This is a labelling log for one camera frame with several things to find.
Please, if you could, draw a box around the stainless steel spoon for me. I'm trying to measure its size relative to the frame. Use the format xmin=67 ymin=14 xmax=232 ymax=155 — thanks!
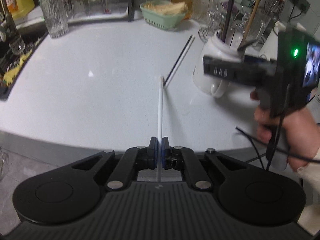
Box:
xmin=237 ymin=40 xmax=257 ymax=51

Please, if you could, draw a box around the wooden chopstick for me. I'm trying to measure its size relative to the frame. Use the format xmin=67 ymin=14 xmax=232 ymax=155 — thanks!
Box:
xmin=240 ymin=0 xmax=260 ymax=46

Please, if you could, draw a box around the person's right hand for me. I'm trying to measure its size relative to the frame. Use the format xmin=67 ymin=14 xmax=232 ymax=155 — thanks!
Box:
xmin=249 ymin=89 xmax=320 ymax=173

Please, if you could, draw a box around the green plastic basket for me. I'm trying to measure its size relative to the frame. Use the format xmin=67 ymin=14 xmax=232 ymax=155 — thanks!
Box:
xmin=139 ymin=0 xmax=187 ymax=30

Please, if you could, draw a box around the black cable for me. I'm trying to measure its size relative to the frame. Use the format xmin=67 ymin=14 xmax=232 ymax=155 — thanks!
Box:
xmin=235 ymin=84 xmax=320 ymax=172

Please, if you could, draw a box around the black chopstick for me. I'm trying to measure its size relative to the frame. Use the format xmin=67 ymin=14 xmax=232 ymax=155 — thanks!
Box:
xmin=220 ymin=0 xmax=234 ymax=43
xmin=163 ymin=35 xmax=195 ymax=86

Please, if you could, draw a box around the bundle of dry noodles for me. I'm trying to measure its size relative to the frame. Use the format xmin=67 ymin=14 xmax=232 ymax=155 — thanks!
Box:
xmin=143 ymin=2 xmax=188 ymax=15

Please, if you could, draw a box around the metal wire cup rack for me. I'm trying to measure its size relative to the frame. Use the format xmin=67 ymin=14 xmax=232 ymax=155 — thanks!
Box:
xmin=198 ymin=0 xmax=241 ymax=45

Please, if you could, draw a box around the white electric cooking pot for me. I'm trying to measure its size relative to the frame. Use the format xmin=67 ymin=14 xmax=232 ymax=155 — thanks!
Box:
xmin=259 ymin=21 xmax=287 ymax=61

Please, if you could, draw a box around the white Starbucks ceramic jar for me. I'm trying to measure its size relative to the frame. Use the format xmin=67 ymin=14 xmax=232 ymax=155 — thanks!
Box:
xmin=193 ymin=31 xmax=244 ymax=98

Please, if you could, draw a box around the upturned clear glass cup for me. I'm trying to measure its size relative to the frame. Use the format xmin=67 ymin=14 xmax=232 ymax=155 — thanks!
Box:
xmin=71 ymin=0 xmax=87 ymax=18

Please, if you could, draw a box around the textured glass mug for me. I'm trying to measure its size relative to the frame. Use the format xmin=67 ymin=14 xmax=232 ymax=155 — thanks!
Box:
xmin=246 ymin=11 xmax=271 ymax=47

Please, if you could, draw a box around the tall textured glass pitcher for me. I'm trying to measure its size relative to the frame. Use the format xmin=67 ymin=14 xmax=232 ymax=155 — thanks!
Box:
xmin=39 ymin=0 xmax=68 ymax=38

